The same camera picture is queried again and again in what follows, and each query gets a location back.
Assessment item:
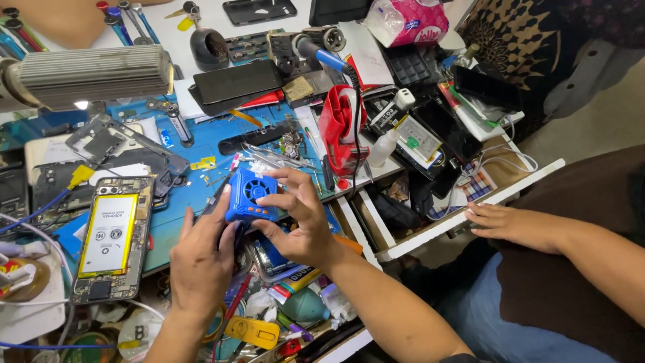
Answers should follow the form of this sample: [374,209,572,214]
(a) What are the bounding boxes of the person's left hand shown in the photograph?
[169,184,241,323]

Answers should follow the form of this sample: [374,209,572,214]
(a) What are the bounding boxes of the person's right hand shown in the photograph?
[250,167,344,271]

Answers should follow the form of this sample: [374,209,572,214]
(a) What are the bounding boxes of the blue phone cooler fan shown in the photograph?
[225,167,280,224]

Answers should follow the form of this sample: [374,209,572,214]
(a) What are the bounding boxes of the thin black phone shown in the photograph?
[196,170,238,223]

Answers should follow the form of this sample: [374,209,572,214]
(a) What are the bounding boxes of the red pen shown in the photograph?
[211,274,253,363]

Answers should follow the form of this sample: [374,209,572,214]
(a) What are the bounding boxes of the glue tube with yellow band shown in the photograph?
[266,267,324,305]

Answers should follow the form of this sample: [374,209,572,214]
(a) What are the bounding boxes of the steel tweezers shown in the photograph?
[241,142,316,170]

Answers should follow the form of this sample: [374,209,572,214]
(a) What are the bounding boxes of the teal rubber air blower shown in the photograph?
[279,287,332,324]

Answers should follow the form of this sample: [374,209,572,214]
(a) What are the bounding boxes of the yellow plastic tool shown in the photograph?
[225,316,281,351]

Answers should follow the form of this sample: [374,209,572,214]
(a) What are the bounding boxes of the open phone with yellow battery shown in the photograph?
[69,176,155,305]

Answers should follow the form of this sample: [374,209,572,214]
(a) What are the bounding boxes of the long black phone strip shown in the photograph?
[218,123,299,156]

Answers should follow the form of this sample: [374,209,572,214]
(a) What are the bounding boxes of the purple pen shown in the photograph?
[275,310,314,343]

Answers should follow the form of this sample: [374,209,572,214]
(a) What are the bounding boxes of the red tape dispenser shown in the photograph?
[318,84,372,177]

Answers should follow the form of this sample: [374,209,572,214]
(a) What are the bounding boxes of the white plastic squeeze bottle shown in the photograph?
[367,128,402,168]

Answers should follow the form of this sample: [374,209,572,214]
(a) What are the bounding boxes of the blue repair mat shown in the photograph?
[50,96,344,277]

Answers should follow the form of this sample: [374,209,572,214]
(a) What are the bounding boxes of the brown sponge pad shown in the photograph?
[282,76,314,102]

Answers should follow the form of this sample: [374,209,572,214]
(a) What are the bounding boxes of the grey cylinder pen tool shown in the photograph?
[166,104,195,149]

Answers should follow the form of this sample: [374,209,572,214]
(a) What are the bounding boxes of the opened phone with white label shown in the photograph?
[365,90,445,170]

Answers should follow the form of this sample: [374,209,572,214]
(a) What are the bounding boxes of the white open drawer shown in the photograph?
[332,135,566,264]

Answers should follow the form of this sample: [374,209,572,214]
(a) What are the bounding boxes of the black phone with dark screen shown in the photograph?
[193,59,285,106]

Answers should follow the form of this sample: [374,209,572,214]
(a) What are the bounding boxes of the white charger plug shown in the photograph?
[392,88,417,112]

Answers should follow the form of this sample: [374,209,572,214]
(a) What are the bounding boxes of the glossy black phone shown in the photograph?
[413,98,484,162]

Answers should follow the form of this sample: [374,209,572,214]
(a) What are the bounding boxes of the checkered cloth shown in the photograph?
[456,161,498,203]

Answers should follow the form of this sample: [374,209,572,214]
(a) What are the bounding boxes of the white paper sheet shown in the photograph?
[337,21,395,87]

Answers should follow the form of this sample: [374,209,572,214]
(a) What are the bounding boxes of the black keypad tray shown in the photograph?
[382,45,435,89]

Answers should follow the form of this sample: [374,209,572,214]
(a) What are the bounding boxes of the black round tip cleaner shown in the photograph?
[189,26,230,73]

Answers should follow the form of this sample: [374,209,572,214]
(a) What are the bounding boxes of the old black phone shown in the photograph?
[0,166,30,223]

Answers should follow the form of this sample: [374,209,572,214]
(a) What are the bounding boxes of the dark box at table edge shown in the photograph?
[308,0,375,27]

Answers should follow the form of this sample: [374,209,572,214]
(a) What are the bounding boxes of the grey ribbed lamp head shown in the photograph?
[0,44,175,113]

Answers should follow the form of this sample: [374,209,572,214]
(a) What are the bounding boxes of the black phone case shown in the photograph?
[222,0,298,27]

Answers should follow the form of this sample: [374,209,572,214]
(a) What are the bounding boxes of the black phone on white box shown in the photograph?
[450,65,523,113]

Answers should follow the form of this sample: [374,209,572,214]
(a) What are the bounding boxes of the pink tissue pack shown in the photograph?
[362,0,450,49]

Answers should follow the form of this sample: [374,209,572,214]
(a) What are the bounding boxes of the keys with yellow tag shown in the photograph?
[163,0,203,32]

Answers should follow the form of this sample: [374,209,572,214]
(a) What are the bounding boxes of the row of screwdrivers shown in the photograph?
[95,0,162,47]

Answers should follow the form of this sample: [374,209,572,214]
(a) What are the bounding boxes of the brown patterned fabric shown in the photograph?
[456,0,645,143]

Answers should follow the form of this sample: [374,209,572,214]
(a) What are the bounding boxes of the black soldering iron cable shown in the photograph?
[347,66,367,198]

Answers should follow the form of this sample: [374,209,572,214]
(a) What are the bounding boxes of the grey phone middle frame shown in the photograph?
[65,113,190,178]

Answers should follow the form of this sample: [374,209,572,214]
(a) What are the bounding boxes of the blue cable with yellow tag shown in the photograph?
[0,164,96,236]

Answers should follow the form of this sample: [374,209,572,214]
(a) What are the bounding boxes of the blue handled soldering iron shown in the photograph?
[292,33,361,89]

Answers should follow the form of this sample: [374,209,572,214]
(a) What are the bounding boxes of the white cable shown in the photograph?
[473,115,540,178]

